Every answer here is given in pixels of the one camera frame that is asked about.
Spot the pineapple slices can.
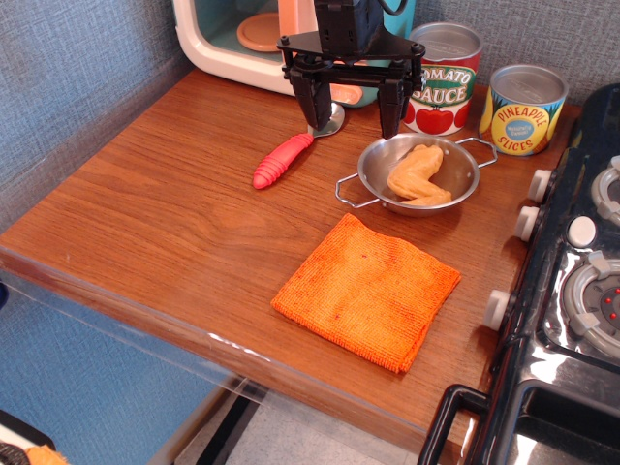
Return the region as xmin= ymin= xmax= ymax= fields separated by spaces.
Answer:
xmin=479 ymin=64 xmax=569 ymax=156

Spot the orange plush object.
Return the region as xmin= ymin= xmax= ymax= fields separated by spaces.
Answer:
xmin=25 ymin=445 xmax=69 ymax=465

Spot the toy microwave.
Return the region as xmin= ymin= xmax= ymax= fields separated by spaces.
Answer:
xmin=171 ymin=0 xmax=418 ymax=109

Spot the orange cloth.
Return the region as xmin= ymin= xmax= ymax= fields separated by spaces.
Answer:
xmin=271 ymin=214 xmax=461 ymax=374

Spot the red handled metal spoon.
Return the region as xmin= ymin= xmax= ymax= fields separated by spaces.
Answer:
xmin=252 ymin=102 xmax=345 ymax=190

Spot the metal colander bowl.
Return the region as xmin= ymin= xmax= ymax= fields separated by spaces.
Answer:
xmin=335 ymin=133 xmax=498 ymax=217

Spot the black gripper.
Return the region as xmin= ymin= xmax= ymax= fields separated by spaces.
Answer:
xmin=277 ymin=1 xmax=425 ymax=140

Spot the black toy stove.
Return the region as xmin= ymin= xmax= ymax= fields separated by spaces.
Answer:
xmin=418 ymin=84 xmax=619 ymax=464

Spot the tomato sauce can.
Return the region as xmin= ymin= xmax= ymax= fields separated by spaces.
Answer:
xmin=404 ymin=22 xmax=482 ymax=136

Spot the toy chicken wing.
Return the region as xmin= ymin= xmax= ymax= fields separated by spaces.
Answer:
xmin=387 ymin=144 xmax=452 ymax=206

